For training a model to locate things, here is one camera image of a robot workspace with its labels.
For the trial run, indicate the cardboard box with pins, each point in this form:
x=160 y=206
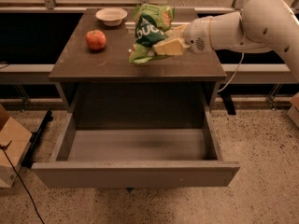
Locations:
x=16 y=138

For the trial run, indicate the grey drawer cabinet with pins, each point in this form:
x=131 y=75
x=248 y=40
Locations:
x=103 y=90

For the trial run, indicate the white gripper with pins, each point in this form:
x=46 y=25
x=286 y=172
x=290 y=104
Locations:
x=196 y=34

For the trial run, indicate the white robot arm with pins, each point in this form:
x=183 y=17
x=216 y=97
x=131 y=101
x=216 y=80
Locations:
x=262 y=25

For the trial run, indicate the open grey top drawer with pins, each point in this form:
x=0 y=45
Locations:
x=161 y=141

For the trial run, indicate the black table leg foot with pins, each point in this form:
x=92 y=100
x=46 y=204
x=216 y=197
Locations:
x=226 y=97

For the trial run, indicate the black metal floor bar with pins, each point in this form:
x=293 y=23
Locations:
x=34 y=140

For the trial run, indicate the white paper bowl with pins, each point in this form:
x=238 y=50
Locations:
x=111 y=16

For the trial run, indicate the red apple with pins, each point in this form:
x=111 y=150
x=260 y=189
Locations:
x=96 y=39

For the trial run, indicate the green rice chip bag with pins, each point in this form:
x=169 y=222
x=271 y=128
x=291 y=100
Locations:
x=151 y=24

